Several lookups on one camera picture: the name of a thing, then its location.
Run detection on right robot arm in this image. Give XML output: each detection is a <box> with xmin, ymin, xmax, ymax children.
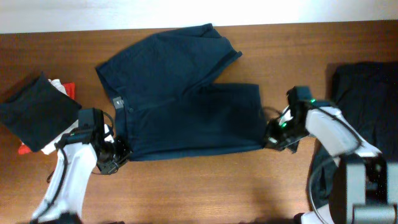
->
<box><xmin>264</xmin><ymin>86</ymin><xmax>397</xmax><ymax>224</ymax></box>

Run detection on folded black garment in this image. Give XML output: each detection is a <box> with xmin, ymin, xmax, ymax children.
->
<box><xmin>1</xmin><ymin>75</ymin><xmax>81</xmax><ymax>152</ymax></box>

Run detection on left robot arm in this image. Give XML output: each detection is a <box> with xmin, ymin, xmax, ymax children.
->
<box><xmin>30</xmin><ymin>108</ymin><xmax>132</xmax><ymax>223</ymax></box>

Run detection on navy blue shorts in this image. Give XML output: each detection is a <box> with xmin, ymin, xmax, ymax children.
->
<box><xmin>96</xmin><ymin>24</ymin><xmax>266</xmax><ymax>161</ymax></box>

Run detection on dark garment pile right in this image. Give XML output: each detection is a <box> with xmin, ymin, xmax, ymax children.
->
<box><xmin>309</xmin><ymin>61</ymin><xmax>398</xmax><ymax>208</ymax></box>

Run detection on folded red garment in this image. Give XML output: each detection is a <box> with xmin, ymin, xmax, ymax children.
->
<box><xmin>17</xmin><ymin>79</ymin><xmax>78</xmax><ymax>155</ymax></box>

